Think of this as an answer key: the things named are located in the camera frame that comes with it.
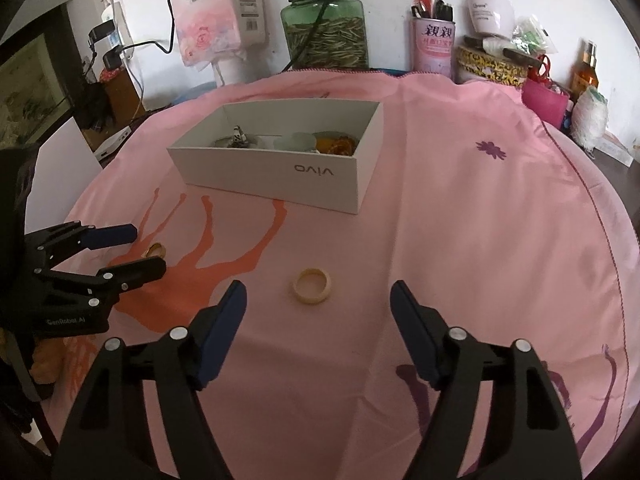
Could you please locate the white paper roll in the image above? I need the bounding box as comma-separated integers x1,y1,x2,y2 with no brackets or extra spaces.
212,56,258,88

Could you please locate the magenta pink pouch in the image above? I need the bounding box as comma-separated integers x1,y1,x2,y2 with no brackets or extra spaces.
522,79,570,129

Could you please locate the pink tissue pack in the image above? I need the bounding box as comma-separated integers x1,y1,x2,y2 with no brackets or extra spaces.
171,0,266,68

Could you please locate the amber bead bracelet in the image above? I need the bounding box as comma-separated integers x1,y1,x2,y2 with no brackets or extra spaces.
316,133,360,157

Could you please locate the cream yellow ring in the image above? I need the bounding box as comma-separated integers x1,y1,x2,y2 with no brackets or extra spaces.
292,266,333,306

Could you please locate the green jade bangle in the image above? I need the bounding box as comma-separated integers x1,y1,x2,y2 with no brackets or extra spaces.
273,131,359,156

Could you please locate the white vivo cardboard box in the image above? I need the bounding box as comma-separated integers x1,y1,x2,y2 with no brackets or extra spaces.
168,99,384,214

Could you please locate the white cream jar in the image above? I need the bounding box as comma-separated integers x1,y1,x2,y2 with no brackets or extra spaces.
468,0,515,39

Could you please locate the pink pen holder can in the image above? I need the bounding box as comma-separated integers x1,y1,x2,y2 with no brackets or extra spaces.
410,0,456,79

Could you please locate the green glass jar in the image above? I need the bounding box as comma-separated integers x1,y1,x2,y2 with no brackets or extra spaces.
280,0,369,70

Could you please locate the yellow patterned round tin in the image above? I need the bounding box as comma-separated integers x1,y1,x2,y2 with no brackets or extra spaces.
456,36,541,89

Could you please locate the amber perfume bottle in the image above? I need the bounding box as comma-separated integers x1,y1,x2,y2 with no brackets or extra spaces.
570,40,599,103

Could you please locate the black power cable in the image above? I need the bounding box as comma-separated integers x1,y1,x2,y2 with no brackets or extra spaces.
86,0,350,74

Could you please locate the pink floral table cloth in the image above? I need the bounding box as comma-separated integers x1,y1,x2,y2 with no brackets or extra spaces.
66,70,639,479

